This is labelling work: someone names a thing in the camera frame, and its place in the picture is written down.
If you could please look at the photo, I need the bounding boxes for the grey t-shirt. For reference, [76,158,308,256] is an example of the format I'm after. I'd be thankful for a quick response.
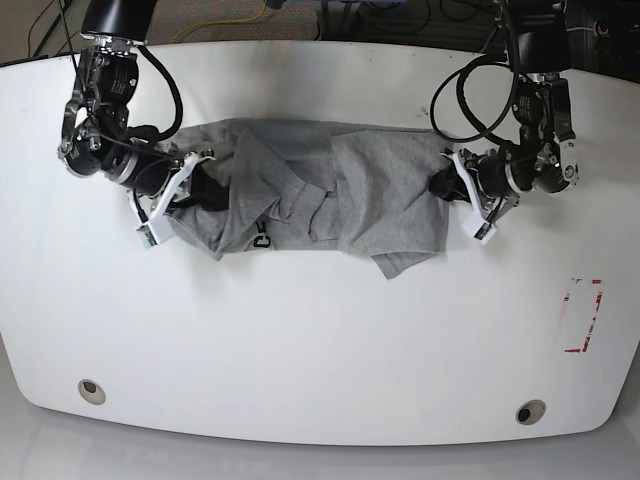
[168,119,449,279]

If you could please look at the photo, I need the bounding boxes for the left table grommet hole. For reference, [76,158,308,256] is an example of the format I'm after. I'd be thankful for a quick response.
[78,379,106,406]

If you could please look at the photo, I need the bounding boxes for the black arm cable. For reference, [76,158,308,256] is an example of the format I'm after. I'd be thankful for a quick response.
[124,44,185,151]

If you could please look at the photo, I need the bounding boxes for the table grommet hole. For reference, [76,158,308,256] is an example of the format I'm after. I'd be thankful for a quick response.
[78,379,106,406]
[515,399,546,426]

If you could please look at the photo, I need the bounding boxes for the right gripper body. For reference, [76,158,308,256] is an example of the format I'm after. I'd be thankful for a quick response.
[117,154,176,198]

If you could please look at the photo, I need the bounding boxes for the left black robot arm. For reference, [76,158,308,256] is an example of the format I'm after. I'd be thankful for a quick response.
[429,1,579,213]

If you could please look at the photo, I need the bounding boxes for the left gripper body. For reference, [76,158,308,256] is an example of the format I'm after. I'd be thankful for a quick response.
[477,144,579,198]

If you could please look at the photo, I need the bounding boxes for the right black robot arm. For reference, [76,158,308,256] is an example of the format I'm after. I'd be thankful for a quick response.
[58,1,184,198]

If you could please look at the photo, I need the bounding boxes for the right table grommet hole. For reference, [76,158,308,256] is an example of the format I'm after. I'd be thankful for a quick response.
[515,399,546,426]

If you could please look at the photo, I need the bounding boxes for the red tape marking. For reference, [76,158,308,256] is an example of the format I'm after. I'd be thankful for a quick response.
[559,278,604,354]

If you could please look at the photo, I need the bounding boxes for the yellow cable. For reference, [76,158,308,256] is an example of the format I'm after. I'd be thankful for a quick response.
[172,0,269,44]

